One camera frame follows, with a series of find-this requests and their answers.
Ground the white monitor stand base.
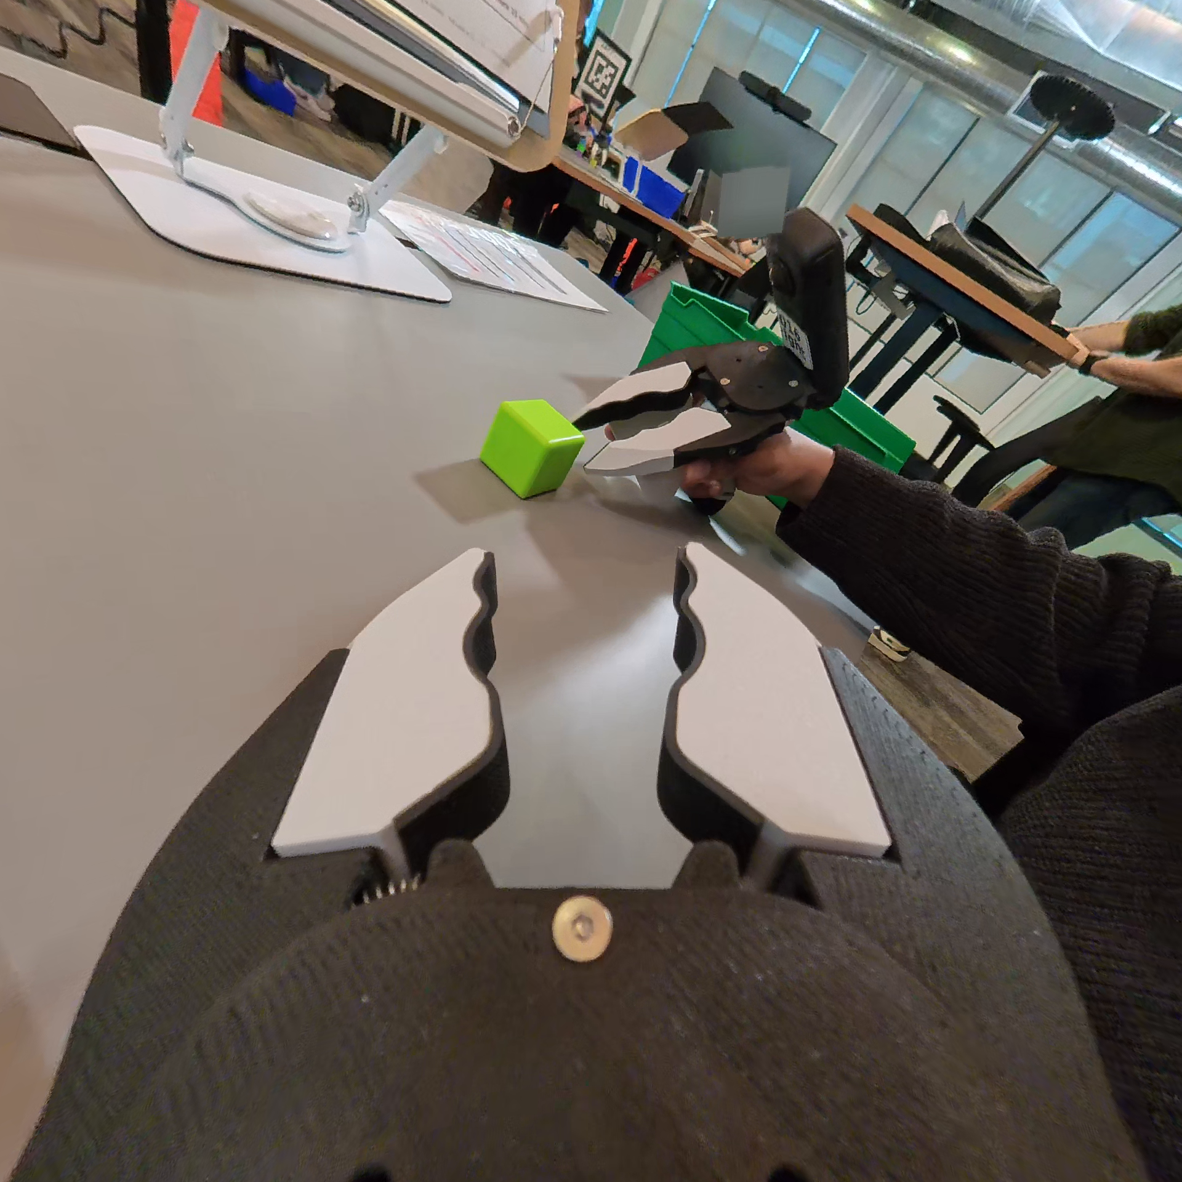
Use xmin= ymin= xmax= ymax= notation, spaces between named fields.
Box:
xmin=73 ymin=0 xmax=556 ymax=304

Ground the black monitor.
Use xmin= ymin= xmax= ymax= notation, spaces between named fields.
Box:
xmin=670 ymin=66 xmax=837 ymax=236

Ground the black bag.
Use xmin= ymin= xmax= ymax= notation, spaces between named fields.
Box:
xmin=875 ymin=205 xmax=1064 ymax=325

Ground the lime green magnetic cube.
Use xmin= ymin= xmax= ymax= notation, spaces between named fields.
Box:
xmin=480 ymin=398 xmax=585 ymax=499

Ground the wooden standing desk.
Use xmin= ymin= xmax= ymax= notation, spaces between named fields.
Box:
xmin=847 ymin=205 xmax=1089 ymax=416

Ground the black white marker board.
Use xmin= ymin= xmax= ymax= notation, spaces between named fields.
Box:
xmin=579 ymin=29 xmax=633 ymax=110

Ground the black disc pole fixture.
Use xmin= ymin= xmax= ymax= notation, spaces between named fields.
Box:
xmin=979 ymin=73 xmax=1116 ymax=222

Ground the instruction sheet on stand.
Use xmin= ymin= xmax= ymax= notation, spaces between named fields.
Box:
xmin=368 ymin=0 xmax=581 ymax=171

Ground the long wooden office desk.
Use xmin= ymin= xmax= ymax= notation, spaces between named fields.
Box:
xmin=554 ymin=152 xmax=751 ymax=278

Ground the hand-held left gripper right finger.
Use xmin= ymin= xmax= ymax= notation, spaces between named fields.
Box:
xmin=657 ymin=542 xmax=892 ymax=889

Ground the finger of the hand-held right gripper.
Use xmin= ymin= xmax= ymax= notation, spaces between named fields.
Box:
xmin=572 ymin=361 xmax=693 ymax=430
xmin=584 ymin=408 xmax=734 ymax=478

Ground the laminated instruction sheet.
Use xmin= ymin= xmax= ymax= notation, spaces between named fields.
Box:
xmin=378 ymin=198 xmax=608 ymax=315

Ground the blue storage bin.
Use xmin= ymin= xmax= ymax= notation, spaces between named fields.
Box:
xmin=623 ymin=155 xmax=689 ymax=218

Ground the green plastic bin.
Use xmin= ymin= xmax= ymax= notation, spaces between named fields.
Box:
xmin=637 ymin=281 xmax=917 ymax=481

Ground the person's black sweater torso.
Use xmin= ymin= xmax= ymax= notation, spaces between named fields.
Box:
xmin=1002 ymin=684 xmax=1182 ymax=1182

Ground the person's right forearm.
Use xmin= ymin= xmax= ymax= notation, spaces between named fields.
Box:
xmin=775 ymin=447 xmax=1182 ymax=740

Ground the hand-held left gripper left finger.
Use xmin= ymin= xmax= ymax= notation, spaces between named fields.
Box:
xmin=270 ymin=547 xmax=510 ymax=878

